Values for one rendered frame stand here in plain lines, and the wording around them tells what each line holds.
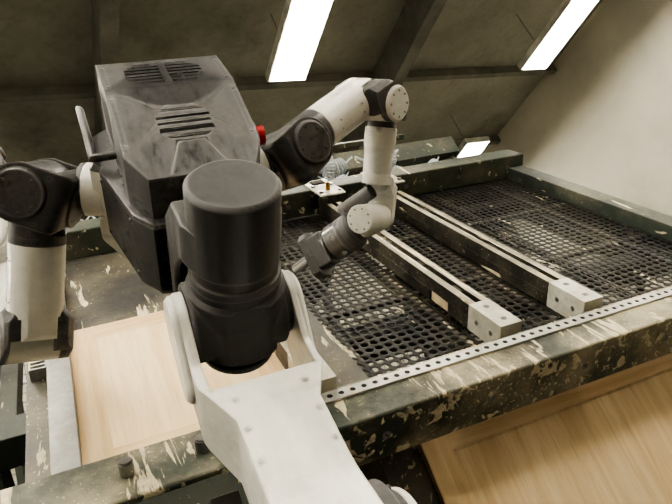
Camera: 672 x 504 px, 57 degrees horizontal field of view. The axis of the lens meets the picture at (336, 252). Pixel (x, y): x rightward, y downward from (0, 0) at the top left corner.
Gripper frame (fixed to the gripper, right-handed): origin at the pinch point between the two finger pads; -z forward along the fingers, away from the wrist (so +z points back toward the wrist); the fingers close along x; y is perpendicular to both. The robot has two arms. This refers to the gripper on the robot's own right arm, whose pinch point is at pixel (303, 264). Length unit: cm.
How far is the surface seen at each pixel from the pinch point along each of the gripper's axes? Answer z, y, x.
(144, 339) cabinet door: -36.6, 23.4, 0.2
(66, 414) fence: -31, 52, -13
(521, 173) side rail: 27, -138, 18
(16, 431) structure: -47, 54, -10
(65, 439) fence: -27, 57, -18
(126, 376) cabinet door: -32.1, 35.6, -8.6
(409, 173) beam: -3, -101, 35
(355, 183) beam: -17, -81, 38
